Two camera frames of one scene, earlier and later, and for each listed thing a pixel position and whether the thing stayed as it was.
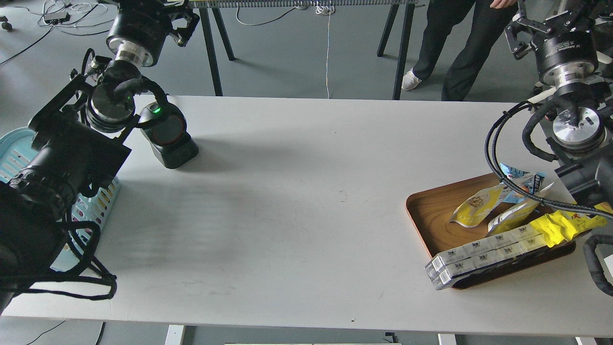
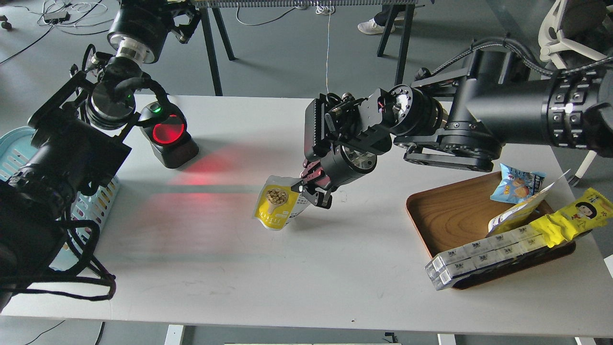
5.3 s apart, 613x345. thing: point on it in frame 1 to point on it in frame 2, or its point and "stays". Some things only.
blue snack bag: [529, 181] stays
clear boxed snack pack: [442, 267] stays
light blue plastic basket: [90, 208] stays
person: [476, 25] to [377, 25]
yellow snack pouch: [470, 213] to [278, 203]
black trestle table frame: [407, 14] stays
